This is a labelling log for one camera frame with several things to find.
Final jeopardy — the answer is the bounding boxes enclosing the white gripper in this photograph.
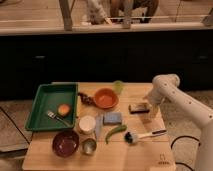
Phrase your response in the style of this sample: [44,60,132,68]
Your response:
[145,88,165,118]

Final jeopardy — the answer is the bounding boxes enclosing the dark block eraser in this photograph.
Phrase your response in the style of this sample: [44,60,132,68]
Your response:
[128,103,150,114]

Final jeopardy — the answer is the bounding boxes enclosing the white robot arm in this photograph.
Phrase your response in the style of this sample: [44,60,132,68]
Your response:
[147,74,213,171]

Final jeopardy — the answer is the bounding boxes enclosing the green plastic cup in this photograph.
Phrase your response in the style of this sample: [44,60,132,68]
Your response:
[113,80,124,95]

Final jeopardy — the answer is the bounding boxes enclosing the white paper cup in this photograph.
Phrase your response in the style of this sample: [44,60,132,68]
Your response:
[79,115,96,134]

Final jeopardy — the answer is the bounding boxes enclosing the small metal cup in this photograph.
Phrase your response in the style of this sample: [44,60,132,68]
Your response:
[82,138,97,155]

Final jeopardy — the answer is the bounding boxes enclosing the black dish brush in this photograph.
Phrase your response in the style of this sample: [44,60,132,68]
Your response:
[124,130,166,144]

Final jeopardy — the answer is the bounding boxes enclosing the green chili pepper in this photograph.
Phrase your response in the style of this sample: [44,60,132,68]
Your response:
[105,124,127,144]

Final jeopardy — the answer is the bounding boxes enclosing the blue sponge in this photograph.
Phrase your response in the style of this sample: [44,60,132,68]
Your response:
[103,112,122,125]

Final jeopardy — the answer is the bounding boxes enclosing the orange bowl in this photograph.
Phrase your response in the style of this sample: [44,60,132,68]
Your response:
[93,88,119,109]

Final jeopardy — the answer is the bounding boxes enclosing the grey knife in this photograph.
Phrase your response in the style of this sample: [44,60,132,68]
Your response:
[95,114,103,140]

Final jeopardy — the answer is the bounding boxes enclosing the brown twisted toy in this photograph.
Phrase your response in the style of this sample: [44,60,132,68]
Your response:
[78,92,95,106]

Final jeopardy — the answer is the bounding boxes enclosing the orange fruit half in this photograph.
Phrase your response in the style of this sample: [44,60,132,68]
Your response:
[57,104,71,117]

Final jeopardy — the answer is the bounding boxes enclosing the dark purple bowl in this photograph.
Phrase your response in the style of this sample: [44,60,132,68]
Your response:
[52,130,79,158]

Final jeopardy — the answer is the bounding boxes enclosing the silver fork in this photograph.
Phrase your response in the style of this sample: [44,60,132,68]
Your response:
[46,111,71,127]

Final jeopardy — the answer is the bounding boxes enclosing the green plastic tray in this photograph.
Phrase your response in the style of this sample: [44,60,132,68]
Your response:
[25,83,78,132]

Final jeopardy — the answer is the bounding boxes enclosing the black cable right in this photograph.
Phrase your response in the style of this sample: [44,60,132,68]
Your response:
[170,134,202,171]

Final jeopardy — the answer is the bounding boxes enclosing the black cable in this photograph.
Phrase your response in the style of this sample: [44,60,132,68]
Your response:
[0,107,33,145]
[170,134,202,171]

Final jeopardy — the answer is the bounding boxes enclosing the black cable left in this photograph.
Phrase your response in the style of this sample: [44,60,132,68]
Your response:
[0,107,33,145]

